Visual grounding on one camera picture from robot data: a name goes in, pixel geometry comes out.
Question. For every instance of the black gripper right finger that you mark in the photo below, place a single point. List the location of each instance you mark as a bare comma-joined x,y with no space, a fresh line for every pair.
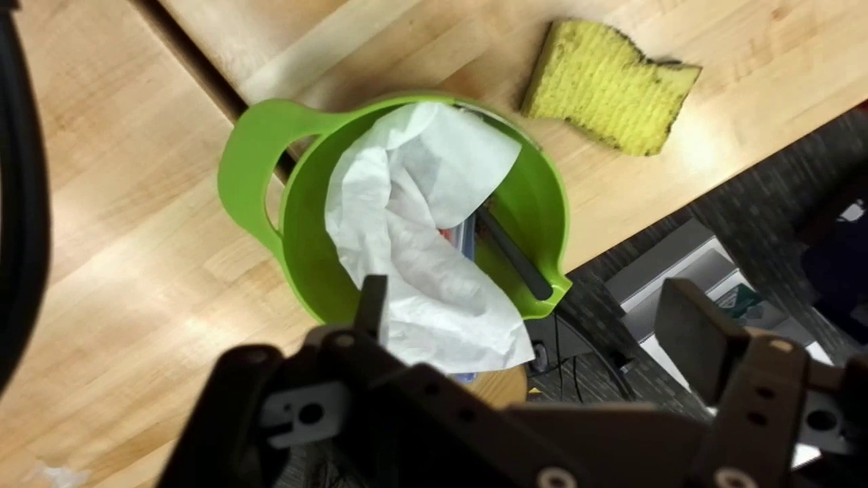
700,340

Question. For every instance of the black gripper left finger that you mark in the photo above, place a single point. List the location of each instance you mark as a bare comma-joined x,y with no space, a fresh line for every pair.
371,304

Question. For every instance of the white tissue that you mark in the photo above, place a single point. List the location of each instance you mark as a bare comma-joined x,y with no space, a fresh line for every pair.
411,178

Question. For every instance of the green plastic bowl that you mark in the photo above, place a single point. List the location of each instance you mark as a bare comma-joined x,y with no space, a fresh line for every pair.
278,163

